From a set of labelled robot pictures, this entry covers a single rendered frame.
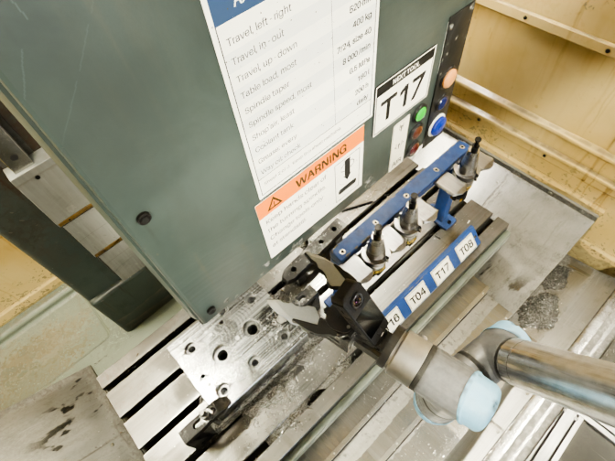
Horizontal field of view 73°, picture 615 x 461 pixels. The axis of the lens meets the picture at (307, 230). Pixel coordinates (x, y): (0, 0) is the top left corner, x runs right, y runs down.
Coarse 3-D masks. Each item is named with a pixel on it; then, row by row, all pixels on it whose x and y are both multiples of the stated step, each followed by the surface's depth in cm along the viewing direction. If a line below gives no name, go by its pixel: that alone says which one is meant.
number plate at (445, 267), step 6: (438, 264) 118; (444, 264) 119; (450, 264) 120; (432, 270) 118; (438, 270) 118; (444, 270) 119; (450, 270) 121; (432, 276) 118; (438, 276) 119; (444, 276) 120; (438, 282) 119
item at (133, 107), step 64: (0, 0) 18; (64, 0) 20; (128, 0) 22; (192, 0) 24; (384, 0) 36; (448, 0) 42; (0, 64) 19; (64, 64) 21; (128, 64) 24; (192, 64) 26; (384, 64) 41; (64, 128) 23; (128, 128) 26; (192, 128) 30; (384, 128) 50; (128, 192) 29; (192, 192) 34; (256, 192) 40; (192, 256) 39; (256, 256) 47
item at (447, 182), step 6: (444, 174) 103; (450, 174) 103; (438, 180) 102; (444, 180) 102; (450, 180) 102; (456, 180) 102; (438, 186) 101; (444, 186) 101; (450, 186) 101; (456, 186) 101; (462, 186) 100; (450, 192) 100; (456, 192) 100; (462, 192) 100
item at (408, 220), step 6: (408, 210) 89; (414, 210) 89; (402, 216) 92; (408, 216) 91; (414, 216) 90; (402, 222) 93; (408, 222) 92; (414, 222) 92; (402, 228) 94; (408, 228) 93; (414, 228) 94
